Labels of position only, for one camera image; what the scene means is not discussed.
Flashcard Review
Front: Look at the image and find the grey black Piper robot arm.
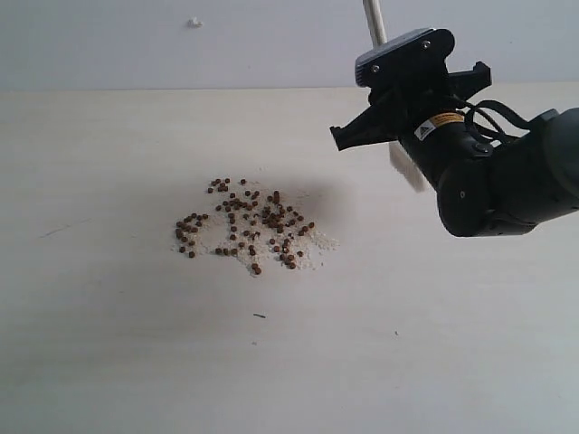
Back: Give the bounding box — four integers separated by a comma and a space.
330, 62, 578, 238

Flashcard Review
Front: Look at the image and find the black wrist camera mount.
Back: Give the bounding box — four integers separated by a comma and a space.
355, 28, 455, 89

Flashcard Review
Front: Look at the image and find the small white wall hook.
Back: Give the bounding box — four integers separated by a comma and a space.
186, 17, 204, 29

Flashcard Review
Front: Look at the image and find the white wooden paint brush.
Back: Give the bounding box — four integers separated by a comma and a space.
362, 0, 426, 193

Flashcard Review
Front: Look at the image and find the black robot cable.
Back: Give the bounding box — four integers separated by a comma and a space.
451, 94, 530, 146

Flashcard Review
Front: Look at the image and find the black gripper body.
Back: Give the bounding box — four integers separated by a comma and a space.
368, 84, 489, 193

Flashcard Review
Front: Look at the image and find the brown pellets and crumbs pile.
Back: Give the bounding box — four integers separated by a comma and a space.
172, 176, 339, 277

